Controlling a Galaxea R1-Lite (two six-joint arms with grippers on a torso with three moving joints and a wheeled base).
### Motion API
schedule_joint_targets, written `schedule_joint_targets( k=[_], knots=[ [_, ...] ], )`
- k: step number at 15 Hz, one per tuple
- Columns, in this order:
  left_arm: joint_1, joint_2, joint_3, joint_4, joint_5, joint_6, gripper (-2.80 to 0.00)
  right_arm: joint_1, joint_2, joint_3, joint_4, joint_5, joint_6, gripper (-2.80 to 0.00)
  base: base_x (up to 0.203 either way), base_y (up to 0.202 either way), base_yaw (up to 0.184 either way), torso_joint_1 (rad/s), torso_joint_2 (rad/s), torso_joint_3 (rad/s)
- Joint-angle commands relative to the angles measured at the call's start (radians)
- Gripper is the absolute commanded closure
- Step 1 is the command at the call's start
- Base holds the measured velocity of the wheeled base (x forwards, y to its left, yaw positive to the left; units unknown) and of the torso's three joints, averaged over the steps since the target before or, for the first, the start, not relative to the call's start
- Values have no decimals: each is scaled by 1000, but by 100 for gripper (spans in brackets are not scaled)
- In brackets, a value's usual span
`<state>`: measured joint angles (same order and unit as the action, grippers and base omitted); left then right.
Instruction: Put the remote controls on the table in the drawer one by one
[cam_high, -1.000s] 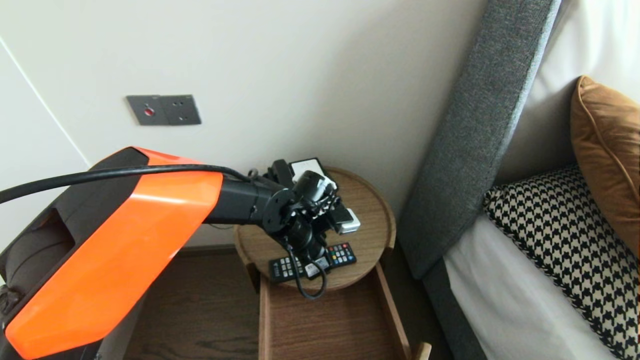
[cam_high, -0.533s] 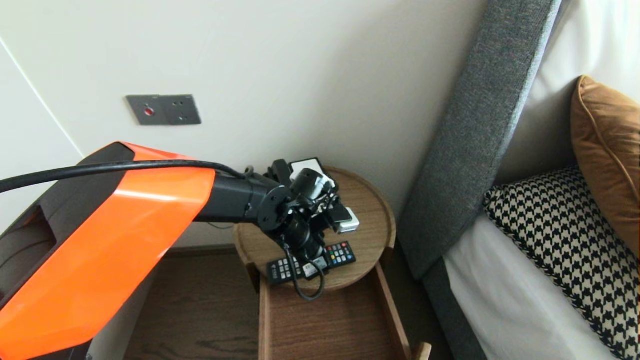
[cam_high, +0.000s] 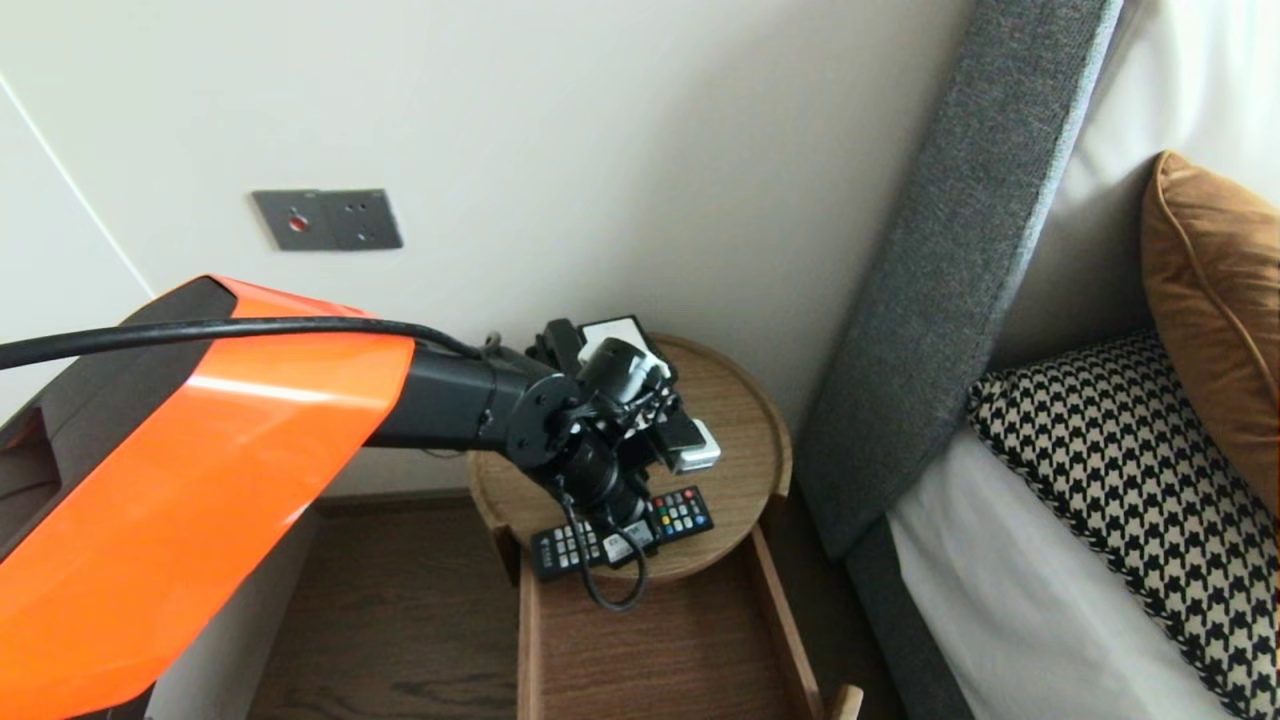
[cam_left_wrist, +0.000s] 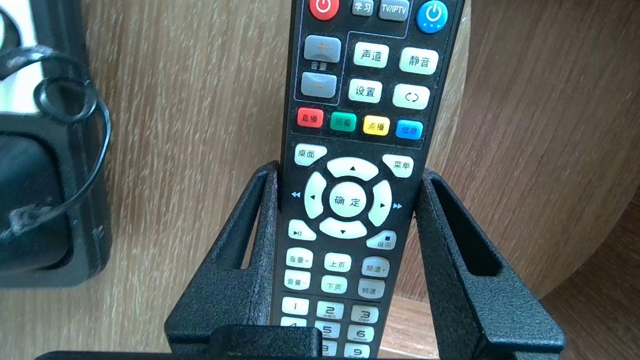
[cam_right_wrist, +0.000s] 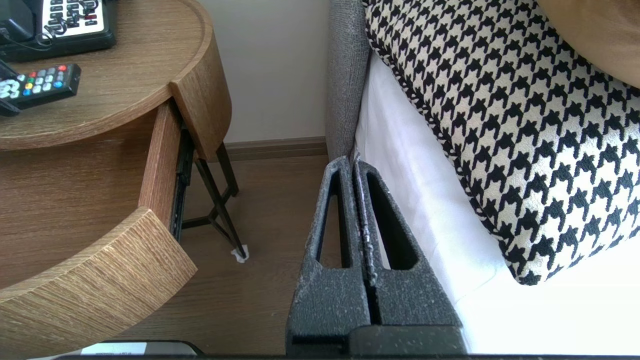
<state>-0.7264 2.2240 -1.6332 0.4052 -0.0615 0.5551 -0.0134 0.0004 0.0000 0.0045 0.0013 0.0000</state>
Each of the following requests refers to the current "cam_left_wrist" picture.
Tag black and white telephone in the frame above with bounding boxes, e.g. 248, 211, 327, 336
0, 0, 113, 288

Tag wooden table drawer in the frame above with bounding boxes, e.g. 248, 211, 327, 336
377, 190, 640, 360

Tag round wooden bedside table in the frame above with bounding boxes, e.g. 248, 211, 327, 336
0, 0, 640, 351

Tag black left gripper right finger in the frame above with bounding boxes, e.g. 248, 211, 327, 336
414, 169, 567, 360

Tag black telephone handset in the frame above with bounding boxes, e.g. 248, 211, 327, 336
0, 132, 76, 271

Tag black TV remote control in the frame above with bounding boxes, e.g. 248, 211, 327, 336
269, 0, 466, 360

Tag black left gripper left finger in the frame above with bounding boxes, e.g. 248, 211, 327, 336
164, 160, 281, 358

